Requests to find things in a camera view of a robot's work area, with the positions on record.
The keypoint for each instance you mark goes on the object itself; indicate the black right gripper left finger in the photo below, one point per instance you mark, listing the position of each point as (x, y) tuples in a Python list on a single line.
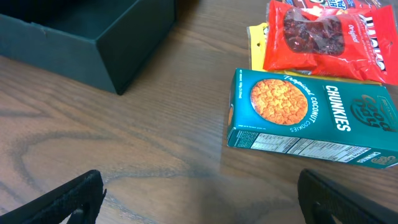
[(77, 201)]

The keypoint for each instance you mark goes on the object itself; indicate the red Hello Panda box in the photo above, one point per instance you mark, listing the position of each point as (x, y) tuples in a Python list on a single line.
[(338, 4)]

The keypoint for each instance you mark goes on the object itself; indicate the dark green box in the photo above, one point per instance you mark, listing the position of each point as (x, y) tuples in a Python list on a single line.
[(101, 43)]

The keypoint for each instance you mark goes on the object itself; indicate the teal coconut cookie box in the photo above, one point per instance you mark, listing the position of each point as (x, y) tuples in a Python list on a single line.
[(322, 119)]

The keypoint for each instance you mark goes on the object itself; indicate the red Hacks candy bag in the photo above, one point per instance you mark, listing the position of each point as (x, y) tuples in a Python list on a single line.
[(355, 45)]

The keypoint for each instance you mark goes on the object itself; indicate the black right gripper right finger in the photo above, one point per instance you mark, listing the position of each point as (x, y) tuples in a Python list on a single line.
[(324, 201)]

